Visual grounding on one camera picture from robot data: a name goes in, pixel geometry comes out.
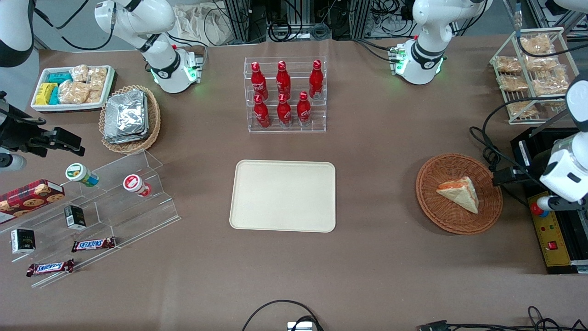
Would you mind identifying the clear acrylic stepped shelf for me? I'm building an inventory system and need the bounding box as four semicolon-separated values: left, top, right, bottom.
0;149;181;289

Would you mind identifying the triangular sandwich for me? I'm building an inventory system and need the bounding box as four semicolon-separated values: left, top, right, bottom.
436;177;480;215

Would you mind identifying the beige plastic tray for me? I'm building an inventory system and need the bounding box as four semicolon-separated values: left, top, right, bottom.
229;160;336;233

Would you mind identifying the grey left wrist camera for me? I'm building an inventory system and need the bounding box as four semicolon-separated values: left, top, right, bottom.
537;195;588;212

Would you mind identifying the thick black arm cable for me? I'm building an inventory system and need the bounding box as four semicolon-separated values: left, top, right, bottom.
469;97;571;206

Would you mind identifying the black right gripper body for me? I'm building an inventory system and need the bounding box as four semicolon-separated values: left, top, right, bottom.
0;91;57;153

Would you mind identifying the green lid yogurt cup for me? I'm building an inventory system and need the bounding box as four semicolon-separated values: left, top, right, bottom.
65;163;99;187

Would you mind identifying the red cola bottle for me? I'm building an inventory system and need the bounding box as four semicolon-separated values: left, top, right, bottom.
251;62;269;101
254;94;271;128
277;93;292;128
276;61;292;99
309;60;324;99
297;91;311;126

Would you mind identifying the white rectangular snack tray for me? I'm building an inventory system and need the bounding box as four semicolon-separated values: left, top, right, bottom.
30;65;115;113

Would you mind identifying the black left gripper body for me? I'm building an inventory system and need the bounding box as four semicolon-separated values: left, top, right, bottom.
508;167;536;185

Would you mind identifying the oval wicker basket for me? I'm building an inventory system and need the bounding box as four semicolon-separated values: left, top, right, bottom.
99;85;161;154

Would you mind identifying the red lid yogurt cup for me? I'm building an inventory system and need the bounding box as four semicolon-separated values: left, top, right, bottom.
123;174;152;197

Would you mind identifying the clear acrylic bottle rack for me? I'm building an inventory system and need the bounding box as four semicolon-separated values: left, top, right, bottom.
243;56;328;134

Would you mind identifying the empty-looking round wicker basket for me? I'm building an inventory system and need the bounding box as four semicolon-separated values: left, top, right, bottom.
416;153;503;235

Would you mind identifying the yellow emergency stop box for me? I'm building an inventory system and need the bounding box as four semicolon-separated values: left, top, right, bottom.
527;192;574;268

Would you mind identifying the thin black cable with plug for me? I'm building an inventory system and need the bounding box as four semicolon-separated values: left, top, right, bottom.
514;0;573;58

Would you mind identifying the white cloth bag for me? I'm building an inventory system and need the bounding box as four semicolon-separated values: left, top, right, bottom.
172;4;236;46

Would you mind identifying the yellow snack pack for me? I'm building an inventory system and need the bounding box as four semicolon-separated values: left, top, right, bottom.
35;83;58;106

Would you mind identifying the small black carton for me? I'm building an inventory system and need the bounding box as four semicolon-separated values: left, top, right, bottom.
11;228;36;254
64;205;87;230

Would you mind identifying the red cookie box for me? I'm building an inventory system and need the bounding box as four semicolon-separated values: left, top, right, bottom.
0;179;65;225

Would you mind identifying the looped black cable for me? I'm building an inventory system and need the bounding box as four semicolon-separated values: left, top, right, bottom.
242;300;325;331

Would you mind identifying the black cable with connector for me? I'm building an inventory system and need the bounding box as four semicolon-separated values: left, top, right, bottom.
418;306;588;331

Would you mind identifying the stack of silver foil packs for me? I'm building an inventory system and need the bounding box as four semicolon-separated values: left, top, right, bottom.
103;90;149;144

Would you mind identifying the snickers chocolate bar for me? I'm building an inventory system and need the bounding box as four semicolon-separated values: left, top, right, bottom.
71;237;117;253
26;259;75;277

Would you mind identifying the white wire rack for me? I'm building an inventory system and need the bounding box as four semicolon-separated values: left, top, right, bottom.
489;27;580;125

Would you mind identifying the bagged pastry snack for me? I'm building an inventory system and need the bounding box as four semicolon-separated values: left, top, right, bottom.
508;101;539;118
531;76;569;97
496;56;522;74
498;75;529;92
525;55;564;73
519;34;554;56

